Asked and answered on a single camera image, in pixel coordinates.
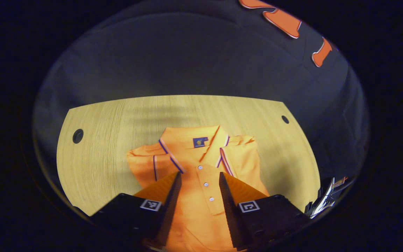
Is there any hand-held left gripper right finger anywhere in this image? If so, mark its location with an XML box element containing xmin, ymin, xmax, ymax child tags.
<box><xmin>219</xmin><ymin>171</ymin><xmax>310</xmax><ymax>251</ymax></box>

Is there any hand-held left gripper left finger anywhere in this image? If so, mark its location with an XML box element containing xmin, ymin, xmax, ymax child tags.
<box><xmin>91</xmin><ymin>171</ymin><xmax>182</xmax><ymax>247</ymax></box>

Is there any orange polo T-shirt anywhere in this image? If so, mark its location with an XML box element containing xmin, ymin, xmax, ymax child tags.
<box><xmin>126</xmin><ymin>125</ymin><xmax>270</xmax><ymax>252</ymax></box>

